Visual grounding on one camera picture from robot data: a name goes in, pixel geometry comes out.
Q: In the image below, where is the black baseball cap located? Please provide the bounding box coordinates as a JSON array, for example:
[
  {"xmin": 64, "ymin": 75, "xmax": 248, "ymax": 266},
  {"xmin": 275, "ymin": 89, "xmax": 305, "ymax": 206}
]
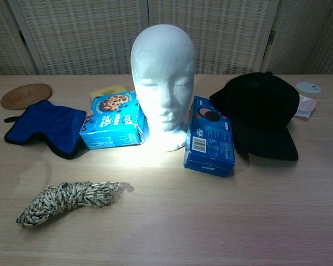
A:
[{"xmin": 209, "ymin": 71, "xmax": 300, "ymax": 161}]

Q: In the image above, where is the blue oven mitt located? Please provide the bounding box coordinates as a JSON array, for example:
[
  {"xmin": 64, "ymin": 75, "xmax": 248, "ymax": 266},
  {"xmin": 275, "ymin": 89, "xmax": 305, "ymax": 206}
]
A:
[{"xmin": 3, "ymin": 99, "xmax": 88, "ymax": 160}]

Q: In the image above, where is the dark blue Oreo box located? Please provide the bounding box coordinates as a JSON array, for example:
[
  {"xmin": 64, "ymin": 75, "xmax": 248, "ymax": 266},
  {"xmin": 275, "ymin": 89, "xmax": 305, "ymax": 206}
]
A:
[{"xmin": 184, "ymin": 95, "xmax": 236, "ymax": 178}]

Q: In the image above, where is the round grey table grommet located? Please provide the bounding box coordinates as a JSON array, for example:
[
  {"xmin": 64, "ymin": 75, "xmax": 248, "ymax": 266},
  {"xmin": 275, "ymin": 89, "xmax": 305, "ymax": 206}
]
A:
[{"xmin": 296, "ymin": 81, "xmax": 322, "ymax": 94}]

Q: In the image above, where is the light blue cookie box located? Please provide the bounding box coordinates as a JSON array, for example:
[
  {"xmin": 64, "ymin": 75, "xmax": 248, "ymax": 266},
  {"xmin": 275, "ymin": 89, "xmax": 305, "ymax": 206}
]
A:
[{"xmin": 79, "ymin": 90, "xmax": 150, "ymax": 150}]

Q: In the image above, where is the yellow sponge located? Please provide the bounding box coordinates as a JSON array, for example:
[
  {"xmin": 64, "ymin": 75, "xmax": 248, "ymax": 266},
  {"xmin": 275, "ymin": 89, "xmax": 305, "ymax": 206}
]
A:
[{"xmin": 89, "ymin": 85, "xmax": 128, "ymax": 102}]

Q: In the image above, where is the pink wet wipes pack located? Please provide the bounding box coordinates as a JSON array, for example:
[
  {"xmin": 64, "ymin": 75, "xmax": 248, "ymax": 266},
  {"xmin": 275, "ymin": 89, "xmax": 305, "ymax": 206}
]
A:
[{"xmin": 294, "ymin": 94, "xmax": 317, "ymax": 120}]

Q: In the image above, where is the braided beige black rope bundle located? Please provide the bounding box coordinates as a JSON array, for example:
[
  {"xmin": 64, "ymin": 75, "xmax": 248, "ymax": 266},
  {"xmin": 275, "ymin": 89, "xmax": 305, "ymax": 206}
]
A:
[{"xmin": 16, "ymin": 181, "xmax": 123, "ymax": 228}]

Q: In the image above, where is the woven folding screen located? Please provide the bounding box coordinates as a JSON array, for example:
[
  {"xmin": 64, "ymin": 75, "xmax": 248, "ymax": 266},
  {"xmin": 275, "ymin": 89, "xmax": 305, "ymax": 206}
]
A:
[{"xmin": 0, "ymin": 0, "xmax": 333, "ymax": 76}]

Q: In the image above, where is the round woven rattan coaster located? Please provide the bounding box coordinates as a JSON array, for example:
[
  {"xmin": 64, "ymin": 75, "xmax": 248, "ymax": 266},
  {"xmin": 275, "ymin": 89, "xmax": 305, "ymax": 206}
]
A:
[{"xmin": 0, "ymin": 83, "xmax": 53, "ymax": 111}]

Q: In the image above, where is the white foam mannequin head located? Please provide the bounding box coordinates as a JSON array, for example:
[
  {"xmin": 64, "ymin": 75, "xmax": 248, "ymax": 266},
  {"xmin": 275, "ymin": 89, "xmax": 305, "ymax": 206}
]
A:
[{"xmin": 130, "ymin": 24, "xmax": 196, "ymax": 152}]

